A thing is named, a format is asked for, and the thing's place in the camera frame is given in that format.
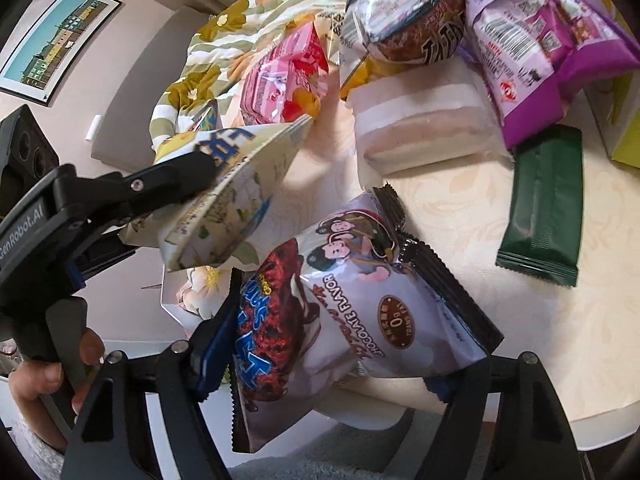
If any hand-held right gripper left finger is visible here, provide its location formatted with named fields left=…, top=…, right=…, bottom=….
left=60, top=267, right=246, bottom=480

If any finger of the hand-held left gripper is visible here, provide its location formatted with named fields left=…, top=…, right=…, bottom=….
left=85, top=151, right=222, bottom=227
left=72, top=232, right=163, bottom=288

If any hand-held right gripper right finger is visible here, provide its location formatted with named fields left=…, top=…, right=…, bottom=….
left=415, top=351, right=586, bottom=480

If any white blue printed snack packet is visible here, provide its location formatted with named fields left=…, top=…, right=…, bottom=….
left=122, top=115, right=316, bottom=271

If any white cartoon chocolate snack packet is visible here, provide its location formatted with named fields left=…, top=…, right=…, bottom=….
left=230, top=185, right=488, bottom=453

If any dark green snack packet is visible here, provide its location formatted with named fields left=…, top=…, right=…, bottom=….
left=495, top=124, right=585, bottom=288

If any gold foil snack packet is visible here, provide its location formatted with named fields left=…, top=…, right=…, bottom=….
left=339, top=45, right=383, bottom=102

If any yellow-green cardboard box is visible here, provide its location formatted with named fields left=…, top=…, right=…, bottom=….
left=505, top=0, right=640, bottom=166

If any person's left forearm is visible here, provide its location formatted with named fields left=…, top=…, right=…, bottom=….
left=5, top=407, right=76, bottom=480

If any person's left hand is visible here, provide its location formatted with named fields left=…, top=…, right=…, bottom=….
left=7, top=327, right=106, bottom=416

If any pink snack packet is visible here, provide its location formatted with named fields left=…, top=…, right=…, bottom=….
left=239, top=22, right=331, bottom=128

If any floral tablecloth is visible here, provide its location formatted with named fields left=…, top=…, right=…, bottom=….
left=150, top=0, right=640, bottom=441

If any pale pink cake packet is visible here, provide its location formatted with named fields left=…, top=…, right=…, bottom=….
left=347, top=65, right=516, bottom=176

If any white chocolate pie packet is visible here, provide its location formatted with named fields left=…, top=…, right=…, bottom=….
left=340, top=0, right=468, bottom=68

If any framed wall picture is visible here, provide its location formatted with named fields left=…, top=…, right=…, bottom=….
left=0, top=0, right=123, bottom=108

